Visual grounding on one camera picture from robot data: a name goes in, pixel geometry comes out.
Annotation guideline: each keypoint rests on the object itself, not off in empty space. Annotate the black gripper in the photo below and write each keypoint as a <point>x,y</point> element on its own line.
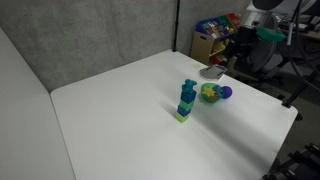
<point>243,43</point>

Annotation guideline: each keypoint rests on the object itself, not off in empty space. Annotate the black stand at corner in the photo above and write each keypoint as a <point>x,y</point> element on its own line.
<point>301,165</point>

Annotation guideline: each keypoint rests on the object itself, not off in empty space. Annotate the purple spiky ball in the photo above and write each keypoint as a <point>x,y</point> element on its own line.
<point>227,92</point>

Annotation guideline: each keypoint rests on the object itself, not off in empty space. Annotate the toy storage shelf with bins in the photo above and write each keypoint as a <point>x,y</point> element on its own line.
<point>212,36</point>

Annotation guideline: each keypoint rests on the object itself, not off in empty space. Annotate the black vertical pole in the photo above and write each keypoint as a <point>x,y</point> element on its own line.
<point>176,25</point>

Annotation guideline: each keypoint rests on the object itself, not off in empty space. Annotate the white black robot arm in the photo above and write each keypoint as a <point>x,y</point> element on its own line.
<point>256,15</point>

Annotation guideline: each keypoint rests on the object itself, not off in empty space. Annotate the yellow spiky toy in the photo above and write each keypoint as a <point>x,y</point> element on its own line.
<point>208,91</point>

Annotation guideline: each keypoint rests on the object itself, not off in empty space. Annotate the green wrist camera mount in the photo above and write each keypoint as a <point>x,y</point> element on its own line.
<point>270,34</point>

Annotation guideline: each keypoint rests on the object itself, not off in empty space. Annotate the stacked toy block tower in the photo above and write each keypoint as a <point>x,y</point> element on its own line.
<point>187,98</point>

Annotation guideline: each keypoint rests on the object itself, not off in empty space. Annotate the grey flat pad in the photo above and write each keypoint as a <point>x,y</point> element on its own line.
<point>213,72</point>

